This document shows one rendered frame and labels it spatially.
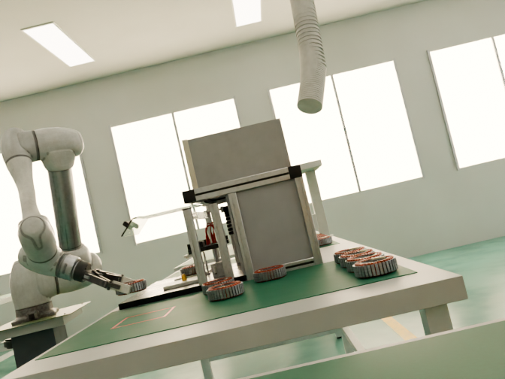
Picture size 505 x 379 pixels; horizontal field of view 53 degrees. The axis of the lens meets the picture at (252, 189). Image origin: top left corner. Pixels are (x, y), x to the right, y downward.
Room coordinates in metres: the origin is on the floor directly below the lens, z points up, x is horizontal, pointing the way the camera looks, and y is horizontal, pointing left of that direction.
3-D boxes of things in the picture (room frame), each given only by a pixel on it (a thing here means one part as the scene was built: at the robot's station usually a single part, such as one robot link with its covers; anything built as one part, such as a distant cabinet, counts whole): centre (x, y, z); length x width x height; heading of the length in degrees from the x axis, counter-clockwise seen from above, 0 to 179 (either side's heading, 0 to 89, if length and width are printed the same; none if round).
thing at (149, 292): (2.18, 0.33, 0.76); 0.64 x 0.47 x 0.02; 179
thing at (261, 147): (2.16, 0.03, 1.22); 0.44 x 0.39 x 0.20; 179
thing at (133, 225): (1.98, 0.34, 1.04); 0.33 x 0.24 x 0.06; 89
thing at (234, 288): (1.54, 0.15, 0.77); 0.11 x 0.11 x 0.04
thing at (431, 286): (2.18, 0.10, 0.72); 2.20 x 1.01 x 0.05; 179
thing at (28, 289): (2.29, 1.06, 0.92); 0.18 x 0.16 x 0.22; 119
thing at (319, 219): (3.08, -0.25, 0.98); 0.37 x 0.35 x 0.46; 179
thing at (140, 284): (1.84, 0.50, 0.82); 0.11 x 0.11 x 0.04
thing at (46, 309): (2.27, 1.07, 0.78); 0.22 x 0.18 x 0.06; 18
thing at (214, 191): (2.17, 0.03, 1.09); 0.68 x 0.44 x 0.05; 179
